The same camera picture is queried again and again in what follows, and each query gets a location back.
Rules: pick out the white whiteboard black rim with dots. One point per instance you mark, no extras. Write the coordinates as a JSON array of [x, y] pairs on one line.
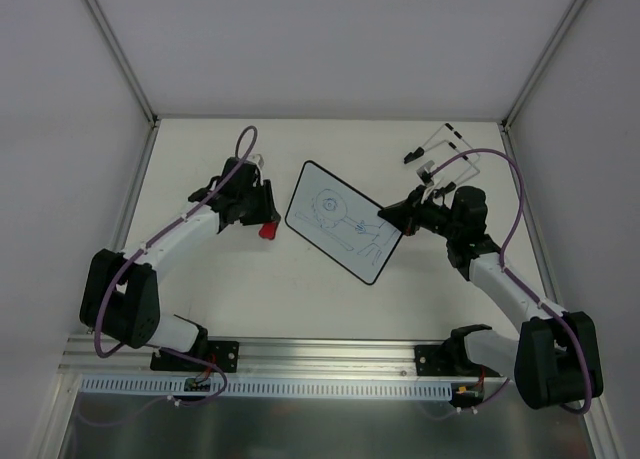
[[341, 222]]

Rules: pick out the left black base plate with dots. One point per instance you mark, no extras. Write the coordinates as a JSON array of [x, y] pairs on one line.
[[222, 353]]

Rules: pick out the aluminium frame post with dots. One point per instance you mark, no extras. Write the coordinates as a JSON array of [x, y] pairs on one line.
[[553, 43], [116, 51]]

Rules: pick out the left aluminium frame post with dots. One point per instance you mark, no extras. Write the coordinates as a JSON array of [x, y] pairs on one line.
[[116, 51]]

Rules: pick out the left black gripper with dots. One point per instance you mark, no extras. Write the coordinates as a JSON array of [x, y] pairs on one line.
[[267, 202]]

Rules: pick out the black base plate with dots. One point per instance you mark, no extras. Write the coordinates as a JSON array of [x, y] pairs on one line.
[[222, 353], [440, 360]]

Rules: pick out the red bone-shaped eraser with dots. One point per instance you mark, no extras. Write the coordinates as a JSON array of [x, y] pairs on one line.
[[268, 231]]

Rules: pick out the wire whiteboard stand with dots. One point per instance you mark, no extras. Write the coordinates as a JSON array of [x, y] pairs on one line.
[[450, 152]]

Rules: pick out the white slotted cable duct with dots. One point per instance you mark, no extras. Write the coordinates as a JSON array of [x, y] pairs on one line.
[[260, 387]]

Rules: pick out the right aluminium frame post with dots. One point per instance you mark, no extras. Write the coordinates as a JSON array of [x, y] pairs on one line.
[[553, 43]]

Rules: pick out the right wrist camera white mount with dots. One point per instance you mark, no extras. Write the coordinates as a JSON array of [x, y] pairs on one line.
[[434, 183]]

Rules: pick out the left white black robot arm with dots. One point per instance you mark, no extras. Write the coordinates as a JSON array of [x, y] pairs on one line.
[[121, 297]]

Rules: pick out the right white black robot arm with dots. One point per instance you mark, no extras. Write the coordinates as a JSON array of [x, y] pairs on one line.
[[555, 359]]

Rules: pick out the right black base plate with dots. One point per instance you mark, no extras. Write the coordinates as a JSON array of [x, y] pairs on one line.
[[440, 360]]

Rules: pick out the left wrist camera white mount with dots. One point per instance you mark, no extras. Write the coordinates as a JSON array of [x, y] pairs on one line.
[[258, 161]]

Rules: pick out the aluminium mounting rail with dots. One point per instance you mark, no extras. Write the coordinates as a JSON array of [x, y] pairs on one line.
[[281, 358]]

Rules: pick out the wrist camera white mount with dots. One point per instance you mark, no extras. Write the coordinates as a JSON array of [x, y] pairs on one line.
[[258, 161], [434, 183]]

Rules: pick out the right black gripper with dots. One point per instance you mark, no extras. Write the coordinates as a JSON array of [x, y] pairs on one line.
[[415, 210]]

